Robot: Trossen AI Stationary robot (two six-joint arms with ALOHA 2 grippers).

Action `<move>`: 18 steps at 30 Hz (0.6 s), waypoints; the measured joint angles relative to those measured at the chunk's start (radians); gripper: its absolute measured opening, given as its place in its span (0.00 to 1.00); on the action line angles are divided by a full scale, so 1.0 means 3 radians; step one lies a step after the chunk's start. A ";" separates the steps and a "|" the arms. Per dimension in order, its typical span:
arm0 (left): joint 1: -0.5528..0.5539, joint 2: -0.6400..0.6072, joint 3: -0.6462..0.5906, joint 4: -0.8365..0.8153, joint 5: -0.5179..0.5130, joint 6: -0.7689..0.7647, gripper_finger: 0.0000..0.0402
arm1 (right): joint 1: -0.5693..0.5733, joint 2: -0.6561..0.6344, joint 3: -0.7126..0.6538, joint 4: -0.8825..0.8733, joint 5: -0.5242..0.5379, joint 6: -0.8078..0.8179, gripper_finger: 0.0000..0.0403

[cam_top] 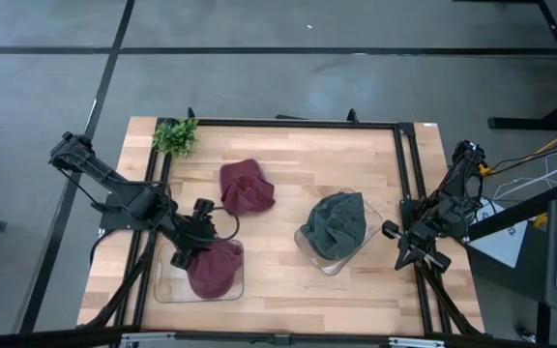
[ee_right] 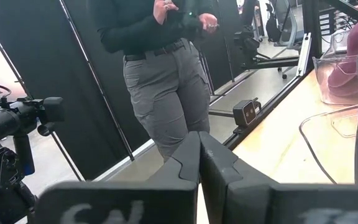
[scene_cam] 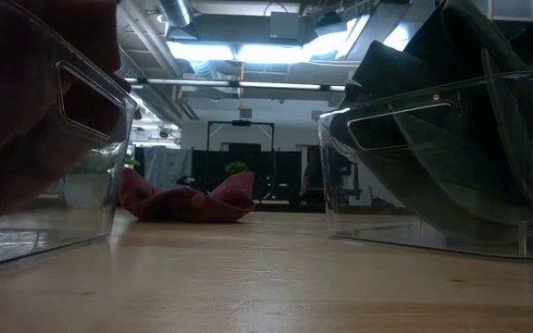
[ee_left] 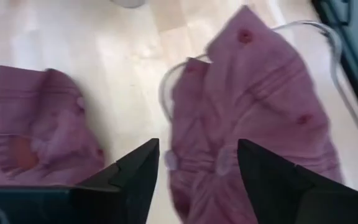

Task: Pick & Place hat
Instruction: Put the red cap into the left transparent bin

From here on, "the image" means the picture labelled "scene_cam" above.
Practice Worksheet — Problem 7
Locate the long ceiling tube light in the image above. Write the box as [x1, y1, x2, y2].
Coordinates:
[122, 77, 347, 93]

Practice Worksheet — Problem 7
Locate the grey ceiling equipment box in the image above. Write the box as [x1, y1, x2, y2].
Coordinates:
[268, 11, 301, 41]

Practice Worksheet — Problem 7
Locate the grey-green cover sheet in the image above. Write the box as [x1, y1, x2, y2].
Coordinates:
[143, 145, 194, 191]

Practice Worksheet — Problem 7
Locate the black gantry frame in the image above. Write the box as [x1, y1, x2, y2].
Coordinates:
[206, 119, 277, 201]

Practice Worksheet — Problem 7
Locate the green potted plant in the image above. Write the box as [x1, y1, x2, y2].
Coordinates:
[60, 152, 142, 210]

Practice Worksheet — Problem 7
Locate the small silver ventilation duct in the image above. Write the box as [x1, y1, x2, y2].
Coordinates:
[157, 0, 194, 29]

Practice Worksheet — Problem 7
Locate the bright ceiling light panel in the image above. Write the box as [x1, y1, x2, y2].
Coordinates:
[166, 13, 411, 66]

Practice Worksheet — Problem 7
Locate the small green plant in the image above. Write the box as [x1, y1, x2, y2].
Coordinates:
[223, 161, 250, 177]

